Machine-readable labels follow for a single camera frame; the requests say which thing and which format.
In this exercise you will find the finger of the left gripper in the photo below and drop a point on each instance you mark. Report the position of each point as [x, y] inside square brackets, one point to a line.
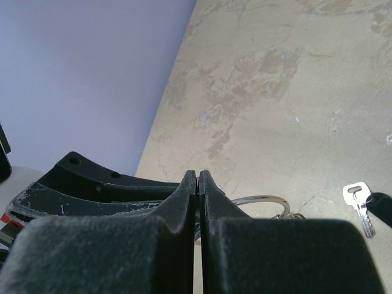
[77, 186]

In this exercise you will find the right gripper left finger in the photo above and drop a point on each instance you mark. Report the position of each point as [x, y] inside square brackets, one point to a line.
[151, 253]

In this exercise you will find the black key tag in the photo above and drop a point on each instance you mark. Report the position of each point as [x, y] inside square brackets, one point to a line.
[380, 205]

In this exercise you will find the metal keyring with keys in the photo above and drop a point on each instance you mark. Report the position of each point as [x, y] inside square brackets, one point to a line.
[266, 207]

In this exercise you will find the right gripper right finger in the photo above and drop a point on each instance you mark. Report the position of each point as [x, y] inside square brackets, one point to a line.
[242, 254]

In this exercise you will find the silver key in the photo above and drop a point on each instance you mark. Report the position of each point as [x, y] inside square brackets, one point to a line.
[356, 195]

